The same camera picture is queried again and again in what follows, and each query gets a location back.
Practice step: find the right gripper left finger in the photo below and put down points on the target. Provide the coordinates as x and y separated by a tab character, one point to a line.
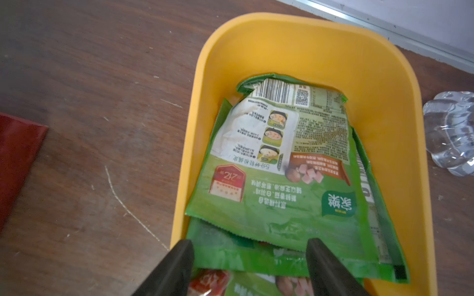
172	275

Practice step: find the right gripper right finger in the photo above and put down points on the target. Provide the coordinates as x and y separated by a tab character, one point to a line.
329	277

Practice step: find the red paper bag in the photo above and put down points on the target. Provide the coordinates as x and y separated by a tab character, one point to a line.
21	140

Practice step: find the green orange condiment packet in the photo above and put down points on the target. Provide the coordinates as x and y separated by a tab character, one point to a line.
236	283

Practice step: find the green plant in glass vase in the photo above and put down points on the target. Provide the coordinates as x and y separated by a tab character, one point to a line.
449	131

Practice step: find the yellow plastic tray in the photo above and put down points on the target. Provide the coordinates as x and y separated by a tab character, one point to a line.
384	107

